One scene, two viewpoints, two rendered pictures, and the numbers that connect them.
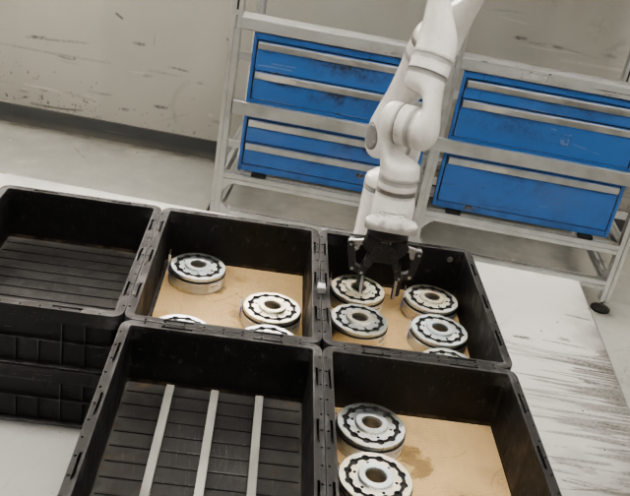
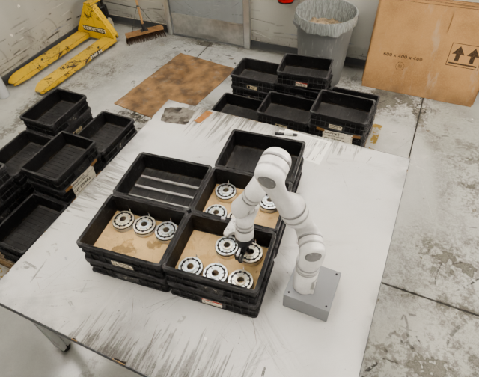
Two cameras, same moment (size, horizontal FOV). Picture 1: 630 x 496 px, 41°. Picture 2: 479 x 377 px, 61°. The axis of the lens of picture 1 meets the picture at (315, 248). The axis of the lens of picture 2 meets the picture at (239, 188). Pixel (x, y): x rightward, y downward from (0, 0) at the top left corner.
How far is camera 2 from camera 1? 213 cm
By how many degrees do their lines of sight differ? 86
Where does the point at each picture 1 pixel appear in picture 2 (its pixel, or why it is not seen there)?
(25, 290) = not seen: hidden behind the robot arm
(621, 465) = (159, 363)
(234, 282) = (267, 216)
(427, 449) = (158, 250)
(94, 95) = not seen: outside the picture
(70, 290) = not seen: hidden behind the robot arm
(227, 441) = (178, 200)
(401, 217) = (233, 230)
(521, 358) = (243, 359)
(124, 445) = (182, 179)
